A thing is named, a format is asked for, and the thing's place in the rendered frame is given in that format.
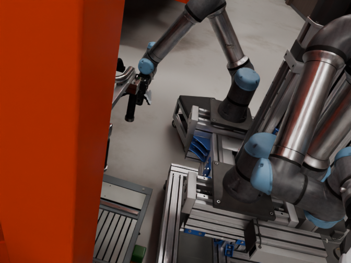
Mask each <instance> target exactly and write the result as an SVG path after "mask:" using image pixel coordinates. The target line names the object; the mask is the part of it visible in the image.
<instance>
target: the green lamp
mask: <svg viewBox="0 0 351 263"><path fill-rule="evenodd" d="M145 252H146V247H143V246H140V245H135V247H134V250H133V253H132V256H131V260H132V261H135V262H138V263H142V262H143V259H144V256H145Z"/></svg>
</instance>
